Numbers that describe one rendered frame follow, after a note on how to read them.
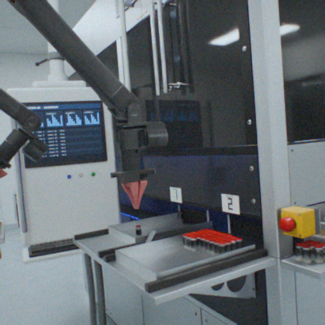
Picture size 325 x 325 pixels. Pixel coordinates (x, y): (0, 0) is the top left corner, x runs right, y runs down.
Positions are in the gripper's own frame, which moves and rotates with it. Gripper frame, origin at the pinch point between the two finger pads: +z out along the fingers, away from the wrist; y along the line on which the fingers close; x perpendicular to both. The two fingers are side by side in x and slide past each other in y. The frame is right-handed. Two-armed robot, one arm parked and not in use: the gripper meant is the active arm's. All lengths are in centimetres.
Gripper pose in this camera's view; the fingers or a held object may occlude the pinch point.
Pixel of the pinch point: (136, 205)
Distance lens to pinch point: 91.4
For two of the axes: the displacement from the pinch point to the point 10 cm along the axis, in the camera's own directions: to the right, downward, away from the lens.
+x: -4.9, 0.1, 8.7
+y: 8.7, -1.0, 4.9
